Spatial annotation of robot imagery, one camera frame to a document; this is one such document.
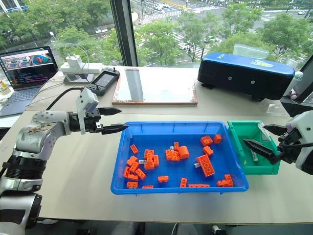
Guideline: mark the open grey laptop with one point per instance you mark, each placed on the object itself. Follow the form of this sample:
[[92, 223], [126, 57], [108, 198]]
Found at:
[[27, 71]]

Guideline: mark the large orange building brick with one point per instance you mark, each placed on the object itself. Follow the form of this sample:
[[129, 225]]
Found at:
[[206, 165]]

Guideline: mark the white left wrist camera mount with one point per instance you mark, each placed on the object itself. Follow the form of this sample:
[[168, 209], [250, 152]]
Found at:
[[85, 98]]

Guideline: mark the white power strip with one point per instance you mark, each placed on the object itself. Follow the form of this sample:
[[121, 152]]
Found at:
[[83, 67]]

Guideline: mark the blue plastic tray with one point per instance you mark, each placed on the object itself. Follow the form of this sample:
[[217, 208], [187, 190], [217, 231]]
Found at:
[[171, 171]]

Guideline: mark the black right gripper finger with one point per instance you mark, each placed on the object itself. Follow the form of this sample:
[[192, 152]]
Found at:
[[261, 149], [276, 129]]

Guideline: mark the orange joined brick cluster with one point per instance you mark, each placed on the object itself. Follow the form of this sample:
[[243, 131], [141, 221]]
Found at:
[[226, 182], [172, 155]]

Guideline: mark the smartphone with dark screen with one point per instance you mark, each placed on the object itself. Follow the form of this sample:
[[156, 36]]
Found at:
[[78, 78]]

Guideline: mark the black handheld game console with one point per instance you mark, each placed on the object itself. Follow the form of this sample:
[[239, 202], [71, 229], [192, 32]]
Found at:
[[102, 80]]

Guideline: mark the white board with wooden frame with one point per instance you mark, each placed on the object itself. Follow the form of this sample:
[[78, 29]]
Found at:
[[166, 88]]

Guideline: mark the long flat orange plate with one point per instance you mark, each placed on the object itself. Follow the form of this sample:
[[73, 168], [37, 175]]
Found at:
[[198, 185]]

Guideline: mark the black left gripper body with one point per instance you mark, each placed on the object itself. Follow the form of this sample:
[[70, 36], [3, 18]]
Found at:
[[92, 123]]

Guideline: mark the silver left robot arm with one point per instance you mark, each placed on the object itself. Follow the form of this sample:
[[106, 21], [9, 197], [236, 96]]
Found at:
[[36, 137]]

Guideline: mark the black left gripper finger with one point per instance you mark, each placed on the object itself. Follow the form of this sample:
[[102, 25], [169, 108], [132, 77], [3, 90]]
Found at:
[[110, 111], [113, 128]]

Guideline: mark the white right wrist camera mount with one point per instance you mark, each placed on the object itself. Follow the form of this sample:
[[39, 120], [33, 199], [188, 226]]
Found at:
[[304, 122]]

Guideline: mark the small orange building brick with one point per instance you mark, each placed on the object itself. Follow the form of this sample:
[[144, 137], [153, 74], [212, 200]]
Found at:
[[206, 140], [163, 179], [217, 138], [156, 161], [149, 165], [134, 148], [132, 177], [134, 167], [126, 172], [208, 151], [148, 154], [132, 184], [176, 146], [140, 174], [183, 182], [132, 160]]

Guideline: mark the dark window frame post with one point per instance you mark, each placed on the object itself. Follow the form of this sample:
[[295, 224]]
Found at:
[[123, 31]]

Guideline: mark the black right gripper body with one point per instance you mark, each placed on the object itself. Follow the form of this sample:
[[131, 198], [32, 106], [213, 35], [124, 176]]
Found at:
[[291, 147]]

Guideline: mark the black case with blue lid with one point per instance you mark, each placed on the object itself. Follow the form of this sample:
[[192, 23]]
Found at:
[[244, 73]]

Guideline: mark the orange plastic brick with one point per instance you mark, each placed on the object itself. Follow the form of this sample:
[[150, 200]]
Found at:
[[183, 152]]

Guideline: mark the dark monitor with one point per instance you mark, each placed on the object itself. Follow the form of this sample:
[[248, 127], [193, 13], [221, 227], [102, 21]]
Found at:
[[305, 80]]

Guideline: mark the white power adapter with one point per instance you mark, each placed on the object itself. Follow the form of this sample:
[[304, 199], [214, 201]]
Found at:
[[73, 62]]

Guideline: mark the small white figurine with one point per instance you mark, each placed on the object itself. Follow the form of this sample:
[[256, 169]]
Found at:
[[296, 83]]

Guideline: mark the green plastic bin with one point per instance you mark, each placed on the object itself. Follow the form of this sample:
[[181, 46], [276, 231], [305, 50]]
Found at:
[[247, 169]]

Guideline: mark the flat orange building plate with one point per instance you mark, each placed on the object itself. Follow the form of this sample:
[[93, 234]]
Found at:
[[148, 186]]

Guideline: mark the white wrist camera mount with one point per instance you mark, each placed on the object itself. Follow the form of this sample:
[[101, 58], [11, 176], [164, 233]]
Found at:
[[304, 122], [85, 98]]

